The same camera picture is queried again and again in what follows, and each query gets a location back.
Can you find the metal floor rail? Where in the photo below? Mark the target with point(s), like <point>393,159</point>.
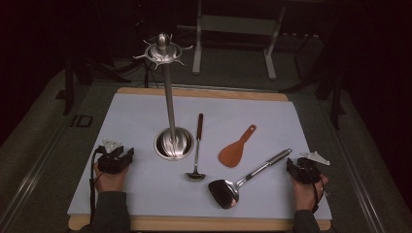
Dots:
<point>359,181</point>
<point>32,174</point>

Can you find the person's right hand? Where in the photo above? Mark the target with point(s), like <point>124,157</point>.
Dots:
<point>306,197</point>

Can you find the wooden rice paddle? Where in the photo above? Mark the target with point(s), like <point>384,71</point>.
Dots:
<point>230,155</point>

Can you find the steel utensil rack stand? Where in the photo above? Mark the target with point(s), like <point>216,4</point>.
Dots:
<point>170,106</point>

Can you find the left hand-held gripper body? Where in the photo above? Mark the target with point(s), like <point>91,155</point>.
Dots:
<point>111,161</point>

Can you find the small black floor bracket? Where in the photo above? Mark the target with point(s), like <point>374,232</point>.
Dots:
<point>77,120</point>

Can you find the white table sheet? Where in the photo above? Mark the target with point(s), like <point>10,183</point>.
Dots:
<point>145,194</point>

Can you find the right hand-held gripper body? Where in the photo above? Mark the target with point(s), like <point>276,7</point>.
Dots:
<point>306,173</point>

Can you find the white metal desk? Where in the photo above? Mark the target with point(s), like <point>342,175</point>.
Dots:
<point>238,25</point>

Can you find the person's left hand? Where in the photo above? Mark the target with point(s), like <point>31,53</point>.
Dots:
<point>111,183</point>

